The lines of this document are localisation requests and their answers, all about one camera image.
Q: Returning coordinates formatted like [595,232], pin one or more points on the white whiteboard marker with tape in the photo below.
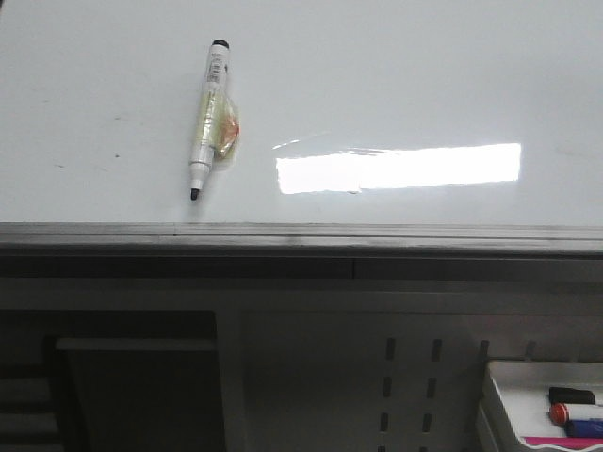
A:
[218,126]

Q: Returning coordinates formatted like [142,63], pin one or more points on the grey perforated stand panel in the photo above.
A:
[384,366]

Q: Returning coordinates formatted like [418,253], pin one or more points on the white marker tray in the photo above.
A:
[515,402]

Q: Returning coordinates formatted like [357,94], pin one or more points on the dark shelf unit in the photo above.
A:
[110,381]

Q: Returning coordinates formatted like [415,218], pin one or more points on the red capped marker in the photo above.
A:
[561,413]

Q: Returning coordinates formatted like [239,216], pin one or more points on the blue capped marker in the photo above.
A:
[586,429]

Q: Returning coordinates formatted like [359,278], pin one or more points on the pink eraser edge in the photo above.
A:
[568,443]

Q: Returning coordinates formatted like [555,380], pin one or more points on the white whiteboard with metal frame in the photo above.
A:
[396,125]

